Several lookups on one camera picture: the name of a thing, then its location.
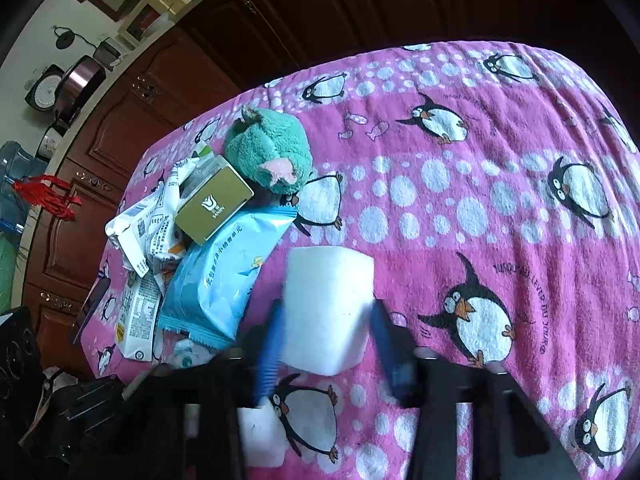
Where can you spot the crumpled white wrapper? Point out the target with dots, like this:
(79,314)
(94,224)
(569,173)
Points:
(150,220)

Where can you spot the black dotted box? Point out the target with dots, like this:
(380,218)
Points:
(15,350)

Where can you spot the pink penguin blanket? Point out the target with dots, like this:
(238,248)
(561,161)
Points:
(450,210)

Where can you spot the light blue snack packet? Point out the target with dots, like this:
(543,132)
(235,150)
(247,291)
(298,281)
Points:
(220,280)

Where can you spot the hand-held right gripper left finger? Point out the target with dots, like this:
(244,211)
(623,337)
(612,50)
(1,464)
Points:
(267,355)

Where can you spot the white drink carton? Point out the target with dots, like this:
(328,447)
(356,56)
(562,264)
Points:
(137,320)

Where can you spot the round dial kitchen scale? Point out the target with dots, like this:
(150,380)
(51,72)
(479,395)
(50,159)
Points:
(42,92)

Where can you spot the gold cardboard box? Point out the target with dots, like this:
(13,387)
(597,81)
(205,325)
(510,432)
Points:
(215,207)

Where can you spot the blue water bottle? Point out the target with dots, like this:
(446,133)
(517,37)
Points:
(15,180)

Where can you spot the white patterned jar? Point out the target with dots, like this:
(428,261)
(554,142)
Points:
(50,141)

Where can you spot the silver rice cooker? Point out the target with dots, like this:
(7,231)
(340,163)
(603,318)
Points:
(80,85)

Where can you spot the dark wooden kitchen cabinets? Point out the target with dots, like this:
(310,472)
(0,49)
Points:
(125,125)

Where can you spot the black smartphone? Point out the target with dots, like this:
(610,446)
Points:
(92,305)

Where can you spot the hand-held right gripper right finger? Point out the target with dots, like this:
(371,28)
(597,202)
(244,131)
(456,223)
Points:
(387,355)

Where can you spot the cream microwave oven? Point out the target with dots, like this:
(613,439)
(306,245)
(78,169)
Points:
(145,20)

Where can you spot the white teal wrapper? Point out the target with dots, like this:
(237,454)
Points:
(189,355)

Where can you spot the green plush toy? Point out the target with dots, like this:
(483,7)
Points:
(267,152)

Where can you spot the red plastic bag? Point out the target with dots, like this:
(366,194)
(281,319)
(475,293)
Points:
(47,195)

